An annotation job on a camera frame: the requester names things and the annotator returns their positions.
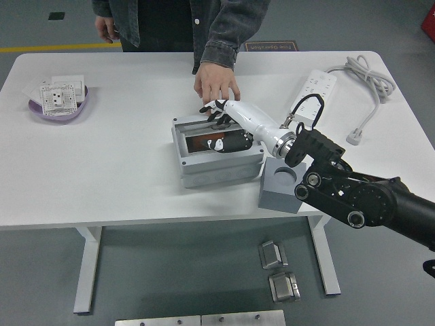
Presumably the white power cord with plug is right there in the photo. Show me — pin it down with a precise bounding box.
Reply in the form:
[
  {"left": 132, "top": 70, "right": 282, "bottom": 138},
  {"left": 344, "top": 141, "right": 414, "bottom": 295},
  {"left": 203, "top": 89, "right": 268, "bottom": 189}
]
[{"left": 326, "top": 55, "right": 397, "bottom": 146}]

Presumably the grey electrical enclosure box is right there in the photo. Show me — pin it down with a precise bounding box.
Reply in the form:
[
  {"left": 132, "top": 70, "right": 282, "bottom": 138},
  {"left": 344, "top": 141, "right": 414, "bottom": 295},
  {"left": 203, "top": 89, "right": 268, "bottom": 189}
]
[{"left": 171, "top": 113, "right": 265, "bottom": 189}]

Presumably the purple bowl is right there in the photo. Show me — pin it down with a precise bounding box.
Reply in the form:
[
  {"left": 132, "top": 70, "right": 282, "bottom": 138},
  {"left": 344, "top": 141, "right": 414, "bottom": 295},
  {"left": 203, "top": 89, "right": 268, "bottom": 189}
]
[{"left": 27, "top": 84, "right": 90, "bottom": 123}]

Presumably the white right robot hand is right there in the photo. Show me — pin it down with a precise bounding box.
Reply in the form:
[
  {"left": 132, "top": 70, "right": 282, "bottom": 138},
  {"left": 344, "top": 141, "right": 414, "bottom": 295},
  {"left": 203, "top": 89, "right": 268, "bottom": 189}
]
[{"left": 198, "top": 99, "right": 290, "bottom": 156}]

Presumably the red object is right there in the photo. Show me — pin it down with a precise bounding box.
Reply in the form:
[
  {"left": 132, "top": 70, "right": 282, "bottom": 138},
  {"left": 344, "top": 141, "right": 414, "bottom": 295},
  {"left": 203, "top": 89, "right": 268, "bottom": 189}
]
[{"left": 420, "top": 6, "right": 435, "bottom": 33}]

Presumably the grey metal plate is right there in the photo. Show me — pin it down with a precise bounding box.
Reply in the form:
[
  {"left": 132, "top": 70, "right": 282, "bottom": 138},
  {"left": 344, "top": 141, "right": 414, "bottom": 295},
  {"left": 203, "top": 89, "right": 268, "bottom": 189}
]
[
  {"left": 114, "top": 315, "right": 201, "bottom": 326},
  {"left": 201, "top": 309, "right": 286, "bottom": 326}
]

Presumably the person's right hand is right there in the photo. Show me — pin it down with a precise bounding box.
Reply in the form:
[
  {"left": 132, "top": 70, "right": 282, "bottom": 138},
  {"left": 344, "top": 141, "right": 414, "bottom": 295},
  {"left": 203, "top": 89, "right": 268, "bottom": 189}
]
[{"left": 94, "top": 15, "right": 120, "bottom": 44}]

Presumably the dark floor sign with lettering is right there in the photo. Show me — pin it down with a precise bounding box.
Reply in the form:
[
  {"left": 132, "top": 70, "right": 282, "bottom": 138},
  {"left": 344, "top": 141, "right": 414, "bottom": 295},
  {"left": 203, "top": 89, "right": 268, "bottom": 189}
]
[{"left": 243, "top": 40, "right": 300, "bottom": 52}]

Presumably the grey cube with round hole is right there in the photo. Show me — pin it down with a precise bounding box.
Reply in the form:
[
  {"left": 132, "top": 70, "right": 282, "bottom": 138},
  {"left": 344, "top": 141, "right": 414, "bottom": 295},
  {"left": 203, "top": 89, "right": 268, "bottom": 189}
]
[{"left": 258, "top": 156, "right": 309, "bottom": 214}]

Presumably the metal floor socket box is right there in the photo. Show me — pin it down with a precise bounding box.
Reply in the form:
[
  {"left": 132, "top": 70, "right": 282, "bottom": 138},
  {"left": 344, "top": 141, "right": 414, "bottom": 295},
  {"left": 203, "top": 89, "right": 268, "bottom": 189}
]
[
  {"left": 268, "top": 271, "right": 302, "bottom": 303},
  {"left": 257, "top": 240, "right": 289, "bottom": 270}
]

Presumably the white wall socket panel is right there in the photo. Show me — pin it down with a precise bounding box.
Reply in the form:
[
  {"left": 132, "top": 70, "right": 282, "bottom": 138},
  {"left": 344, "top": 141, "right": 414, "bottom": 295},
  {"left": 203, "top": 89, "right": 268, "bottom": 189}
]
[{"left": 39, "top": 83, "right": 76, "bottom": 116}]

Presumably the person's left hand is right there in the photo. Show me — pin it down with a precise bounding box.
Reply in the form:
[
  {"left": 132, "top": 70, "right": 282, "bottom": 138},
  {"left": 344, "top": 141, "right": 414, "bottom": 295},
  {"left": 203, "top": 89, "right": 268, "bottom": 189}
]
[{"left": 193, "top": 62, "right": 241, "bottom": 105}]

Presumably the white blank switch plate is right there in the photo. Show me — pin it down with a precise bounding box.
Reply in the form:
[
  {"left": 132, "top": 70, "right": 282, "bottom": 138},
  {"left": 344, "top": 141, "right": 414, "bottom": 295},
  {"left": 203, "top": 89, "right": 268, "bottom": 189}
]
[
  {"left": 50, "top": 74, "right": 86, "bottom": 103},
  {"left": 21, "top": 73, "right": 52, "bottom": 102}
]

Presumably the person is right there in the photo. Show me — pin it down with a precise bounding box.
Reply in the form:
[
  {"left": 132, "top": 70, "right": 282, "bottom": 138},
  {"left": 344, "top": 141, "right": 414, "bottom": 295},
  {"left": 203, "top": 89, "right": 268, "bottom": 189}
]
[{"left": 91, "top": 0, "right": 273, "bottom": 105}]

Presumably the white power strip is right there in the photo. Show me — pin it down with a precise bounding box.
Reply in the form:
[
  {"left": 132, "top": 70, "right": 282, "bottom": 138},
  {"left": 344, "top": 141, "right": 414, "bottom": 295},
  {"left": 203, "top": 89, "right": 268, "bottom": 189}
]
[{"left": 288, "top": 69, "right": 337, "bottom": 128}]

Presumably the transparent hinged box flap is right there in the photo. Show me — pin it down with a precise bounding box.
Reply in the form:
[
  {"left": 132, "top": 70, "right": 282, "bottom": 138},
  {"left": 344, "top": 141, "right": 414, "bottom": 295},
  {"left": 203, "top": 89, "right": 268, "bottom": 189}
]
[{"left": 175, "top": 119, "right": 244, "bottom": 137}]

